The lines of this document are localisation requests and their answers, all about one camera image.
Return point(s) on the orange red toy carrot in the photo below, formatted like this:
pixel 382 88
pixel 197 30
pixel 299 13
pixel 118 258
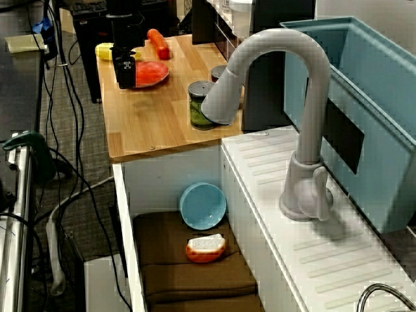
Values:
pixel 159 42

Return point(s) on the dark lidded jar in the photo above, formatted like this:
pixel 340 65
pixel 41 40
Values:
pixel 217 72

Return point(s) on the black computer tower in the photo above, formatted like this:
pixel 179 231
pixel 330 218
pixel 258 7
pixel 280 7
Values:
pixel 94 35

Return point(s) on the white box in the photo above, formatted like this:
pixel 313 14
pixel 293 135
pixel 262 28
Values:
pixel 104 286

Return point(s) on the teal plastic bin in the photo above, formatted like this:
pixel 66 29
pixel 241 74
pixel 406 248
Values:
pixel 373 97

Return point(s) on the green glass jar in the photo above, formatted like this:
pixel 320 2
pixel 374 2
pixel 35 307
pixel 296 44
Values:
pixel 195 112

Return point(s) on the brown folded cloth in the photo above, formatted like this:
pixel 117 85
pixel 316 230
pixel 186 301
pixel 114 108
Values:
pixel 188 282

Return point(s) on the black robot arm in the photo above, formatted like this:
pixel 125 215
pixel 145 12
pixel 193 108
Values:
pixel 123 6

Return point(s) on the salmon sushi toy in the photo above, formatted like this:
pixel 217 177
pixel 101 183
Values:
pixel 204 255

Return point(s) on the black upright post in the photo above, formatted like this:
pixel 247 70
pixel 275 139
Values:
pixel 263 97

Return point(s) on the yellow toy corn cob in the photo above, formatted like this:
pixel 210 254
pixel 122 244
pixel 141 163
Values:
pixel 104 52

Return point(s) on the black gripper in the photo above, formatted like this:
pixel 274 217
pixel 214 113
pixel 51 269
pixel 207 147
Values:
pixel 128 32

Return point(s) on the grey toy faucet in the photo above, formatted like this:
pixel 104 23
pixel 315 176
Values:
pixel 310 130

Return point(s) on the silver metal frame rail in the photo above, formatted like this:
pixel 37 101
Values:
pixel 19 227

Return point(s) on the white power strip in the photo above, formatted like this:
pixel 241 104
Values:
pixel 53 253

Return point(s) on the plain white jar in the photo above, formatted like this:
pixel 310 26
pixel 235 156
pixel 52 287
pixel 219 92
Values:
pixel 242 19

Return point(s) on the light blue bowl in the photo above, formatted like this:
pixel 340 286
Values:
pixel 201 208

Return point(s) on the green clamp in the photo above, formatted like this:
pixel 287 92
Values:
pixel 39 152

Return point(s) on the cardboard box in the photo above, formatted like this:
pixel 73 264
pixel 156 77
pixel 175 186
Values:
pixel 66 22

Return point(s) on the black keyboard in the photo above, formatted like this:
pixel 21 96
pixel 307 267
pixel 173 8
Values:
pixel 91 7

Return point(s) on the white labelled canister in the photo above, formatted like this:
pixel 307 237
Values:
pixel 225 5

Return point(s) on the white toy sink unit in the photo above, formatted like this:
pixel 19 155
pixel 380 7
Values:
pixel 162 185

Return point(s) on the red round plate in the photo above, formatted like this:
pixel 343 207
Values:
pixel 152 73

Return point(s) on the yellow note pad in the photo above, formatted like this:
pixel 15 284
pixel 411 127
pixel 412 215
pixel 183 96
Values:
pixel 22 44

